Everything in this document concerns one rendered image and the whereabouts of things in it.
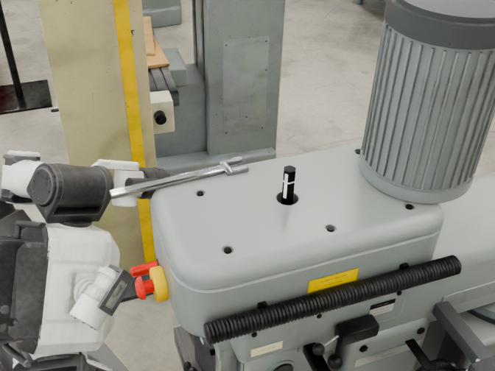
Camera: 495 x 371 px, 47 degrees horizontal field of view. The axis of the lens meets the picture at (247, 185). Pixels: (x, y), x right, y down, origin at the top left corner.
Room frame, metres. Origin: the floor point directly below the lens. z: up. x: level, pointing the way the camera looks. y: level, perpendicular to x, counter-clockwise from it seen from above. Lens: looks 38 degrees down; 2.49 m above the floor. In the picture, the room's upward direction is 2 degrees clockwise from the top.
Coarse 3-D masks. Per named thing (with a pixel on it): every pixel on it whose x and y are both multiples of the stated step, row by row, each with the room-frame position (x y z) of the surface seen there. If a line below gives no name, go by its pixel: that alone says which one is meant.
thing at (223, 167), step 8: (224, 160) 0.84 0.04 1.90; (232, 160) 0.84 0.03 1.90; (240, 160) 0.85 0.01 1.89; (208, 168) 0.82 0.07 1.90; (216, 168) 0.82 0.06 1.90; (224, 168) 0.82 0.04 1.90; (240, 168) 0.82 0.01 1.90; (248, 168) 0.82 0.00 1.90; (176, 176) 0.79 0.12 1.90; (184, 176) 0.79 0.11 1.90; (192, 176) 0.79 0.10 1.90; (200, 176) 0.79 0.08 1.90; (208, 176) 0.80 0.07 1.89; (136, 184) 0.77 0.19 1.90; (144, 184) 0.77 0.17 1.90; (152, 184) 0.77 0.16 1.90; (160, 184) 0.77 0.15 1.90; (168, 184) 0.77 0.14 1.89; (112, 192) 0.74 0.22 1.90; (120, 192) 0.74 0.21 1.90; (128, 192) 0.74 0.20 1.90; (136, 192) 0.75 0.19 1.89
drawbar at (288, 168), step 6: (288, 168) 0.75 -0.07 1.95; (294, 168) 0.75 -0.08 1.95; (288, 174) 0.74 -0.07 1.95; (294, 174) 0.74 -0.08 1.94; (288, 180) 0.74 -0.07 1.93; (294, 180) 0.74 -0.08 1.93; (288, 186) 0.74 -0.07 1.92; (282, 192) 0.74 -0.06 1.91; (288, 192) 0.74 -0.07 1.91; (282, 198) 0.74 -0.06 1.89; (288, 198) 0.74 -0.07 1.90; (288, 204) 0.74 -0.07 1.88
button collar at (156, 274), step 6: (150, 270) 0.67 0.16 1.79; (156, 270) 0.67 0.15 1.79; (162, 270) 0.67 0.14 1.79; (150, 276) 0.68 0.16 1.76; (156, 276) 0.66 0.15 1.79; (162, 276) 0.66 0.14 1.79; (156, 282) 0.65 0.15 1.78; (162, 282) 0.65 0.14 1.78; (156, 288) 0.64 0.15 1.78; (162, 288) 0.64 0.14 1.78; (156, 294) 0.64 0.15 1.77; (162, 294) 0.64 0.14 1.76; (168, 294) 0.64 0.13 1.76; (156, 300) 0.64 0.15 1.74; (162, 300) 0.64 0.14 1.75
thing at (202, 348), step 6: (198, 336) 1.06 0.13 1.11; (198, 342) 1.06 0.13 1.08; (204, 342) 1.02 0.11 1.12; (198, 348) 1.06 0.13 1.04; (204, 348) 1.03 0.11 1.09; (210, 348) 0.99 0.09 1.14; (198, 354) 1.06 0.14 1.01; (204, 354) 1.03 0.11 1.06; (198, 360) 1.06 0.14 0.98; (204, 360) 1.03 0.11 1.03; (210, 360) 0.99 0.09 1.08; (204, 366) 1.03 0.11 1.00; (210, 366) 1.00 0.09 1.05
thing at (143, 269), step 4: (144, 264) 0.76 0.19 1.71; (148, 264) 0.76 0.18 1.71; (152, 264) 0.76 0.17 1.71; (156, 264) 0.76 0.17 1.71; (132, 268) 0.75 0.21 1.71; (136, 268) 0.75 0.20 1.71; (140, 268) 0.75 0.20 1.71; (144, 268) 0.75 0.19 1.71; (148, 268) 0.75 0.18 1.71; (132, 272) 0.74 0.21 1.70; (136, 272) 0.74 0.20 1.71; (140, 272) 0.74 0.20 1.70; (144, 272) 0.75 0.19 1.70; (148, 272) 0.75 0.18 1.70; (136, 276) 0.74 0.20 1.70
